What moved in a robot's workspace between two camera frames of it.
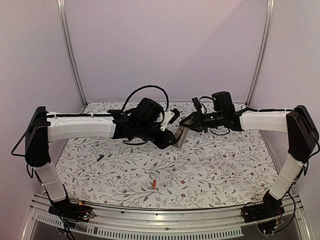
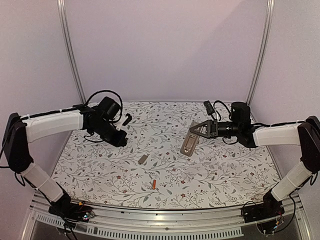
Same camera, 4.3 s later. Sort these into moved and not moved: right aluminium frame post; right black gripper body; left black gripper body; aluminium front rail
Moved: right black gripper body; left black gripper body
Not moved: aluminium front rail; right aluminium frame post
